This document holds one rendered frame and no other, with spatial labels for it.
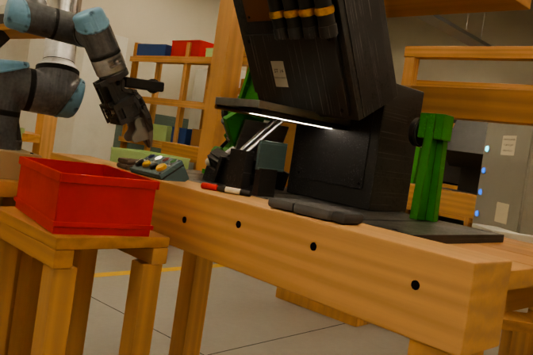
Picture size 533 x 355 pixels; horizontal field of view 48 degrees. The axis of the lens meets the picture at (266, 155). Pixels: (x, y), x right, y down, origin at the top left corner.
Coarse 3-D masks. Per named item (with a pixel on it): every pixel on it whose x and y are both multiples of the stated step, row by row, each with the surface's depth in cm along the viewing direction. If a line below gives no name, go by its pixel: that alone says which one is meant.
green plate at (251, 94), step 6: (246, 78) 167; (246, 84) 167; (252, 84) 167; (240, 90) 168; (246, 90) 168; (252, 90) 166; (240, 96) 168; (246, 96) 168; (252, 96) 166; (240, 114) 170; (240, 120) 171; (258, 120) 175
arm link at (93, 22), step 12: (84, 12) 136; (96, 12) 135; (84, 24) 134; (96, 24) 135; (108, 24) 137; (84, 36) 136; (96, 36) 135; (108, 36) 137; (96, 48) 136; (108, 48) 137; (96, 60) 138
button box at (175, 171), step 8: (144, 160) 165; (152, 160) 163; (160, 160) 161; (168, 160) 160; (136, 168) 161; (144, 168) 160; (168, 168) 155; (176, 168) 156; (184, 168) 158; (152, 176) 156; (160, 176) 153; (168, 176) 155; (176, 176) 157; (184, 176) 159
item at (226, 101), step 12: (216, 108) 147; (228, 108) 150; (240, 108) 144; (252, 108) 141; (264, 108) 138; (276, 108) 141; (288, 108) 143; (288, 120) 154; (300, 120) 148; (312, 120) 151; (324, 120) 153; (336, 120) 157; (348, 120) 160
